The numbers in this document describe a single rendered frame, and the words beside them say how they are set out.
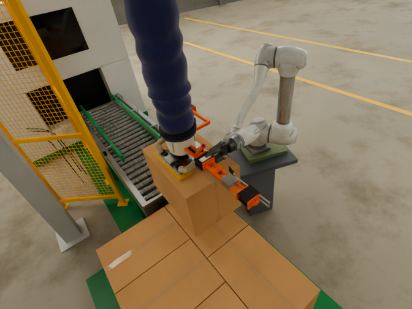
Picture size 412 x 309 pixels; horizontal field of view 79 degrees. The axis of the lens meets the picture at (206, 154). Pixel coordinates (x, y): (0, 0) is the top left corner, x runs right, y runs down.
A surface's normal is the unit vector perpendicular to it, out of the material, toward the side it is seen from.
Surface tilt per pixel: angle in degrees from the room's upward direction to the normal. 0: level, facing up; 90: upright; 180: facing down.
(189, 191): 1
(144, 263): 0
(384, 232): 0
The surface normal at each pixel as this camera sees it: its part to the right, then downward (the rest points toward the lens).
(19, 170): 0.60, 0.46
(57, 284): -0.13, -0.76
